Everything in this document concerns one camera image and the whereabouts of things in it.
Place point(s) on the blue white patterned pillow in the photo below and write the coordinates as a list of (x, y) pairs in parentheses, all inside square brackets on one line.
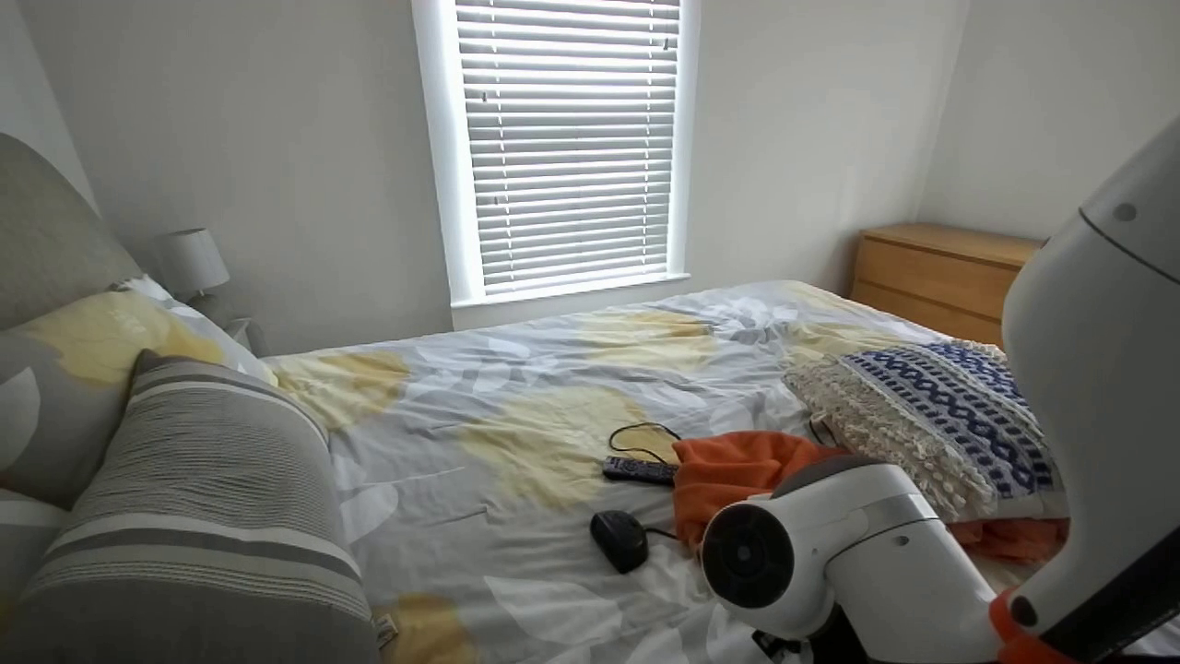
[(947, 412)]

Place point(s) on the orange cloth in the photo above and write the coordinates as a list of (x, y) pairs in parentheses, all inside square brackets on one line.
[(739, 474)]

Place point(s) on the wooden dresser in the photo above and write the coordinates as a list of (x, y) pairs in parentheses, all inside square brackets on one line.
[(941, 277)]

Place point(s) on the gray striped pillow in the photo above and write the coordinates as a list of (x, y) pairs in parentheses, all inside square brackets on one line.
[(209, 517)]

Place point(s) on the gray yellow floral duvet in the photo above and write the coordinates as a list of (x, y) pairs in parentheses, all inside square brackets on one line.
[(519, 407)]

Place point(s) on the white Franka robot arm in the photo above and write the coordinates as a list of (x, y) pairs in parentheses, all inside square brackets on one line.
[(1108, 407)]

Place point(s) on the white window blinds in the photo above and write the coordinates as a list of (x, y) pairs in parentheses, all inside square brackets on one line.
[(566, 134)]

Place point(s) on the white bedside lamp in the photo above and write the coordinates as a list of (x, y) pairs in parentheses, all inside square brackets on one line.
[(198, 260)]

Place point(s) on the white window frame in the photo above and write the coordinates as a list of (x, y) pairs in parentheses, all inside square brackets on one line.
[(434, 148)]

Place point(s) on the small black device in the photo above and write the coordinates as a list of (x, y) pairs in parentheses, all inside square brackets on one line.
[(622, 540)]

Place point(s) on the black remote control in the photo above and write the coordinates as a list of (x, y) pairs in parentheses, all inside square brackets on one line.
[(635, 469)]

